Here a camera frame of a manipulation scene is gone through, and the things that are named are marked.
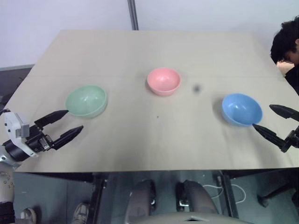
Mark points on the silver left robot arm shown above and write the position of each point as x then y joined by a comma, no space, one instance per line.
5,182

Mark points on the dark rounded right robot leg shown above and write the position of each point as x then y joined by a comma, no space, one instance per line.
198,200

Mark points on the person with dark hair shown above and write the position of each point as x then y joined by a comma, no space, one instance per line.
283,39

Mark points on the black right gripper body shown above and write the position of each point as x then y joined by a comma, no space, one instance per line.
293,140

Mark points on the black table leg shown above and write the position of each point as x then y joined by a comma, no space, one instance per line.
227,193
98,196

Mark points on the grey metal pole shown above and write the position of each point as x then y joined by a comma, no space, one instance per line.
133,14

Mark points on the dark grey cabinet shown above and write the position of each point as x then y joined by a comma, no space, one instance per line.
11,81

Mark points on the pink-red plastic bowl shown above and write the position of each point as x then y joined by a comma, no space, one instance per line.
163,80

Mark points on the black chair base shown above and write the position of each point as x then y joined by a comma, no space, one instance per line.
275,193

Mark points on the grey sneaker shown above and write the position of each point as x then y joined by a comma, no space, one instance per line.
30,215
81,213

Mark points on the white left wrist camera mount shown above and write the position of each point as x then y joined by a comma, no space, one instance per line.
9,121

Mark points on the green plastic bowl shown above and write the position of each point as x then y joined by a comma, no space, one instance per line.
86,101

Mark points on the dark rounded left robot leg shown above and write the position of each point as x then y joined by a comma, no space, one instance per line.
140,200

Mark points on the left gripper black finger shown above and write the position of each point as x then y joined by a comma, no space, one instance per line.
52,116
67,136

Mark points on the dark rounded robot leg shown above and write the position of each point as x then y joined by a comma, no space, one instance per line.
198,200
140,200

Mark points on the blue plastic bowl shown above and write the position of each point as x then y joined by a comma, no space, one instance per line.
241,109

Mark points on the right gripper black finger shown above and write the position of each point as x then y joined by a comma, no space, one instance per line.
267,133
285,112

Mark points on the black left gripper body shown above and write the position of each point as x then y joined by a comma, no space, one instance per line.
37,140

